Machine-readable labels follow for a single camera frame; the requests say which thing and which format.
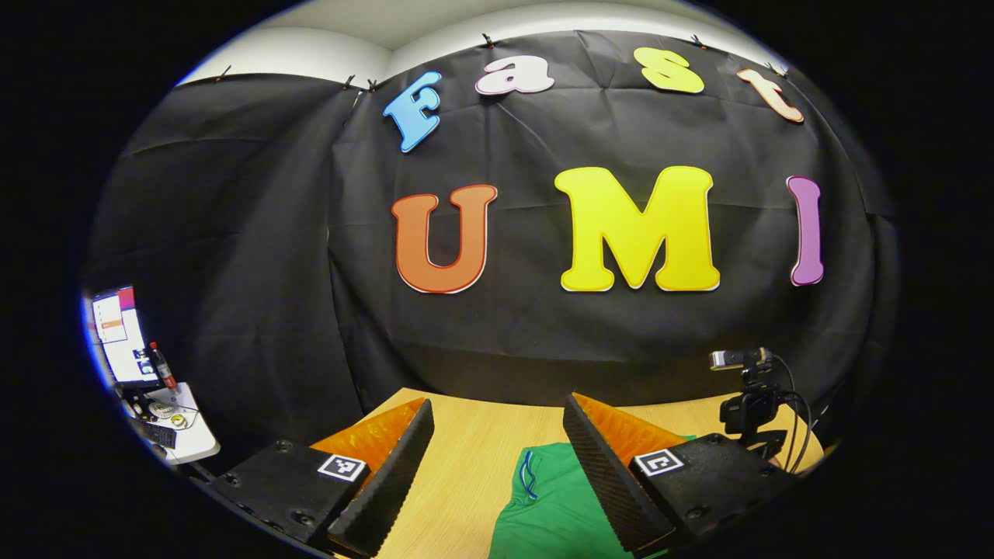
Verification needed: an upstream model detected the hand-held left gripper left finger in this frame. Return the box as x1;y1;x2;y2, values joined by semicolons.
206;398;436;558

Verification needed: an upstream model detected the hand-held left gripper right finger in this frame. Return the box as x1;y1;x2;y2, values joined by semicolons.
563;392;801;556

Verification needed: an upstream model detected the green T-shirt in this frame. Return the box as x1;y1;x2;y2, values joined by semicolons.
488;436;696;559

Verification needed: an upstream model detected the silver webcam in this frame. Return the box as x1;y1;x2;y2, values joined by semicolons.
708;347;773;372

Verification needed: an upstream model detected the white side table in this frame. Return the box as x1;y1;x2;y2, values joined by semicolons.
116;382;221;465

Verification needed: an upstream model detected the red bottle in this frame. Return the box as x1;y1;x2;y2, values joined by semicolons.
149;342;178;391

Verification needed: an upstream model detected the black backdrop cloth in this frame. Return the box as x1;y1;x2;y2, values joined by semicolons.
84;30;902;474

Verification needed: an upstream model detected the computer monitor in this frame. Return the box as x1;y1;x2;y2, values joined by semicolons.
89;285;160;389

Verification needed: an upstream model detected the row of black cloth clips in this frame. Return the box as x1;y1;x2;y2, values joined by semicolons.
216;33;789;92

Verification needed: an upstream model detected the black camera on stand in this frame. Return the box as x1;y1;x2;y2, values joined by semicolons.
718;369;789;459

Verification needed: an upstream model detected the black camera cable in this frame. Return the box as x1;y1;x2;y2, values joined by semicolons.
769;353;815;474

